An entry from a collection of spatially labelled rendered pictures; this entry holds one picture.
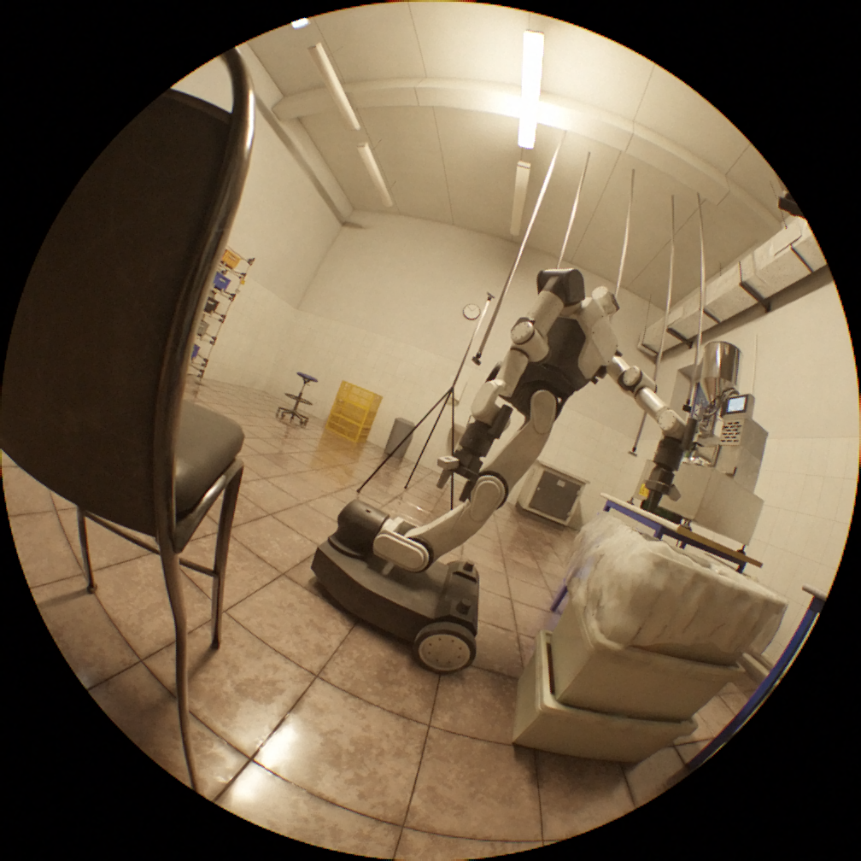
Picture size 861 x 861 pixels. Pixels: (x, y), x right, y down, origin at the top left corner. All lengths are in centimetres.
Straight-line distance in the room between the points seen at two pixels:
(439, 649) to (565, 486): 369
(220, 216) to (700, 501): 146
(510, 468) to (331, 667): 85
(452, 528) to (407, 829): 94
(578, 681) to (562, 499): 381
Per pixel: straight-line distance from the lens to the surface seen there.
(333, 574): 112
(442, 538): 109
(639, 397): 110
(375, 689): 97
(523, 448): 103
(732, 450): 168
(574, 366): 106
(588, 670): 82
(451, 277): 573
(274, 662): 93
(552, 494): 443
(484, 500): 99
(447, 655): 106
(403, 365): 521
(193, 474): 33
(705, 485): 142
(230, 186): 20
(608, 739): 108
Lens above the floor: 75
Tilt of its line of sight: 2 degrees down
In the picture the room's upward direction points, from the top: 23 degrees clockwise
